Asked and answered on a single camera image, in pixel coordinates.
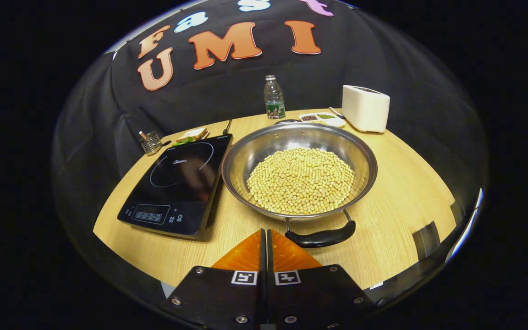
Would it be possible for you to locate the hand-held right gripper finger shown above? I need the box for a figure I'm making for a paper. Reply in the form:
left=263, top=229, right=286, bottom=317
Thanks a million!
left=161, top=228, right=267, bottom=330
left=267, top=228, right=377, bottom=330

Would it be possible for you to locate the black induction cooktop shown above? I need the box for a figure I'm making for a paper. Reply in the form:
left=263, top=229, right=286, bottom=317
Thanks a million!
left=117, top=134, right=234, bottom=239

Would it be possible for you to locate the stainless steel pot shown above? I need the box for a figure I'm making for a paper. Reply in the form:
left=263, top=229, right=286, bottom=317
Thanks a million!
left=221, top=120, right=378, bottom=249

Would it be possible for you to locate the pile of yellow soybeans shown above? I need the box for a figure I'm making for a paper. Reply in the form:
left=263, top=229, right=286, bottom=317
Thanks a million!
left=247, top=148, right=355, bottom=215

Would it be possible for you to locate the sandwich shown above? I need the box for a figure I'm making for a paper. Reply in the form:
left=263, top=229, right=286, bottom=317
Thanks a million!
left=172, top=127, right=209, bottom=146

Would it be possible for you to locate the white divided plate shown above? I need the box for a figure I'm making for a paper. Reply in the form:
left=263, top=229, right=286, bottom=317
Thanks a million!
left=298, top=112, right=346, bottom=128

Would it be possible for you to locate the clear plastic water bottle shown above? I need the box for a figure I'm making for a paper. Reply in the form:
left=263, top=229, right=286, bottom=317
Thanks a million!
left=264, top=75, right=286, bottom=120

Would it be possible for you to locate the white toaster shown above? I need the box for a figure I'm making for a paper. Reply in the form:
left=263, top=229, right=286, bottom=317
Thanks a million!
left=341, top=85, right=391, bottom=133

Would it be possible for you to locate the black backdrop cloth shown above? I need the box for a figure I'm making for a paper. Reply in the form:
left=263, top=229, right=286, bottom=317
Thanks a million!
left=51, top=0, right=489, bottom=257

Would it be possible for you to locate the metal wire holder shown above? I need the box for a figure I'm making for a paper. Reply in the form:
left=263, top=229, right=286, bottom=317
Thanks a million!
left=139, top=131, right=164, bottom=156

